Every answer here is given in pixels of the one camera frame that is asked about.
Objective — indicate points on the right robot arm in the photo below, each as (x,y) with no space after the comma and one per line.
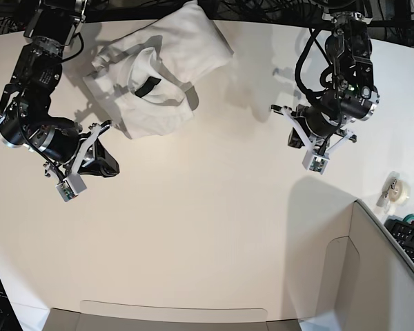
(49,27)

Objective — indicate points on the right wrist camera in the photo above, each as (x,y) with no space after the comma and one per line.
(71,187)

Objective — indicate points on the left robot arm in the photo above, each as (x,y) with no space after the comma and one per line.
(349,93)

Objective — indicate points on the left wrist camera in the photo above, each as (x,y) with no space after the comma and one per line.
(315,162)

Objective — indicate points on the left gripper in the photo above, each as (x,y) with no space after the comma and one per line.
(315,131)

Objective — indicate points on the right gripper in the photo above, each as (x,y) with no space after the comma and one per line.
(61,147)

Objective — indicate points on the green tape roll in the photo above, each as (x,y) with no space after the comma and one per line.
(409,219)

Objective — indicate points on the black computer keyboard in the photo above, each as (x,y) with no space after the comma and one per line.
(403,233)

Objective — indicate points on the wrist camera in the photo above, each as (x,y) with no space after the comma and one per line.
(315,162)
(71,187)

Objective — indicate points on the grey cardboard box right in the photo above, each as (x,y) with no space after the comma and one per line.
(368,281)

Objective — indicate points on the clear tape dispenser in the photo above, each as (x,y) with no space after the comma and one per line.
(395,193)

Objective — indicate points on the white printed t-shirt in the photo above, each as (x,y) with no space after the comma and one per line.
(142,80)

